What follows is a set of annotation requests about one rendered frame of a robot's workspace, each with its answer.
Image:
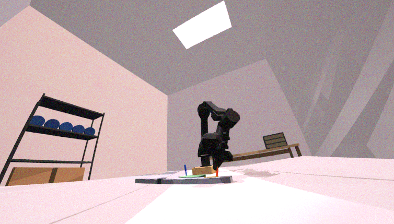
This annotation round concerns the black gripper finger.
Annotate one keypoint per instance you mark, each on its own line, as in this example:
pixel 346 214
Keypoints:
pixel 223 159
pixel 217 154

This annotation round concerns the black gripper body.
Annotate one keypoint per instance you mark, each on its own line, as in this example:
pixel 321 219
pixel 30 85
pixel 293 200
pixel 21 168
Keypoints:
pixel 219 139

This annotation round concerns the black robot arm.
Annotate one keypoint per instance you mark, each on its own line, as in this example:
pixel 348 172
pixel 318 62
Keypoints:
pixel 228 119

